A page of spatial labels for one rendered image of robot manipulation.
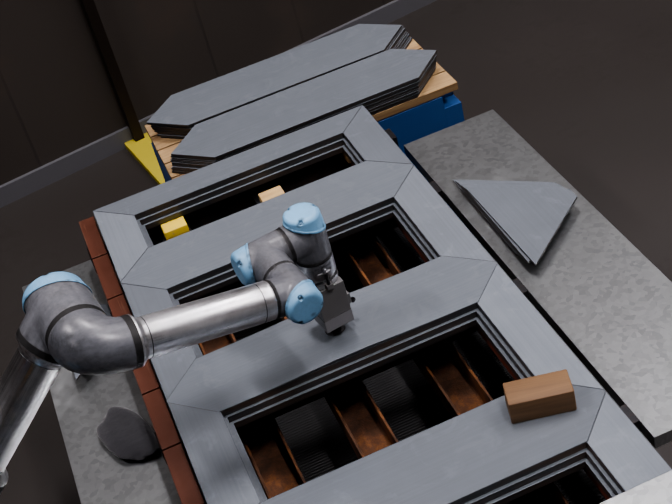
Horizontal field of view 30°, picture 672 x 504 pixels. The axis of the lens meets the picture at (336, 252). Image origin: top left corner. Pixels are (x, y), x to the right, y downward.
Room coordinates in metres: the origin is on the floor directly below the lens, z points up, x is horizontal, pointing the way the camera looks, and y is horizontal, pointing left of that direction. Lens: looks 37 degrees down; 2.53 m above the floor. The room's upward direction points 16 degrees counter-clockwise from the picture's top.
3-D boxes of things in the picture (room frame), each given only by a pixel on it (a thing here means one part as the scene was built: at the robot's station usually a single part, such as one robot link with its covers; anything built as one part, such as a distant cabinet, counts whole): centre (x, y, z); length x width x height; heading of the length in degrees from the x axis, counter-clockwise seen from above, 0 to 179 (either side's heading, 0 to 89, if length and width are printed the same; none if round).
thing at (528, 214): (2.32, -0.46, 0.77); 0.45 x 0.20 x 0.04; 11
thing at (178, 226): (2.57, 0.37, 0.79); 0.06 x 0.05 x 0.04; 101
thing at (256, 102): (3.01, 0.00, 0.82); 0.80 x 0.40 x 0.06; 101
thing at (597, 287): (2.17, -0.49, 0.74); 1.20 x 0.26 x 0.03; 11
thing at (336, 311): (1.97, 0.03, 0.96); 0.10 x 0.09 x 0.16; 109
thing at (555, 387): (1.60, -0.28, 0.89); 0.12 x 0.06 x 0.05; 86
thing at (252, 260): (1.91, 0.13, 1.11); 0.11 x 0.11 x 0.08; 20
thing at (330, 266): (1.96, 0.04, 1.04); 0.08 x 0.08 x 0.05
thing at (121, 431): (2.01, 0.54, 0.70); 0.20 x 0.10 x 0.03; 27
